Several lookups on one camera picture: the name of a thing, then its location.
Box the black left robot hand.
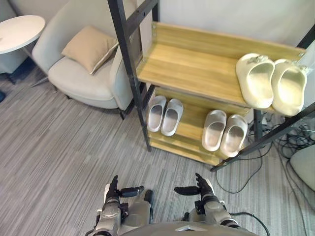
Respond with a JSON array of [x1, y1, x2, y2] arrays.
[[104, 175, 145, 203]]

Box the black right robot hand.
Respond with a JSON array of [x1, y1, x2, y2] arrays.
[[174, 173, 215, 201]]

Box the wooden rack shelf board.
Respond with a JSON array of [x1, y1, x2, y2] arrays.
[[147, 86, 254, 166], [135, 21, 307, 114]]

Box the silver robot leg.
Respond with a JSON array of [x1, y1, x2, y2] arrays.
[[122, 195, 151, 226], [183, 208, 210, 224]]

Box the dark robot foot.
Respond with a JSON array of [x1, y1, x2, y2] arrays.
[[144, 189, 154, 219]]

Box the grey robot torso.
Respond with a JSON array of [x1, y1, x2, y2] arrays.
[[117, 221, 254, 236]]

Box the beige grey slipper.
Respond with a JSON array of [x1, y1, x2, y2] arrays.
[[220, 114, 249, 158], [201, 109, 227, 152]]

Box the light grey slipper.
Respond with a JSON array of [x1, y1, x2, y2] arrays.
[[160, 98, 184, 137], [146, 95, 167, 133]]

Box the light grey seat edge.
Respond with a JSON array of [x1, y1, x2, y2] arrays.
[[289, 145, 315, 192]]

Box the cream yellow slipper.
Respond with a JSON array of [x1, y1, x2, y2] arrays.
[[271, 58, 308, 117], [235, 53, 276, 110]]

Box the light grey armchair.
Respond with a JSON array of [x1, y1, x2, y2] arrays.
[[31, 0, 153, 120]]

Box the tan throw pillow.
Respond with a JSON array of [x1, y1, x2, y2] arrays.
[[61, 25, 119, 75]]

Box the round white side table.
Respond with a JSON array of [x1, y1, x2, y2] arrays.
[[0, 15, 49, 88]]

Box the black floor cable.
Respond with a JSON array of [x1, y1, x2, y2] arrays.
[[215, 147, 264, 194]]

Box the tangled black cables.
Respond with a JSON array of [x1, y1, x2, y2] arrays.
[[260, 113, 315, 173]]

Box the black metal rack frame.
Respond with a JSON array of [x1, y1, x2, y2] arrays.
[[107, 0, 315, 172]]

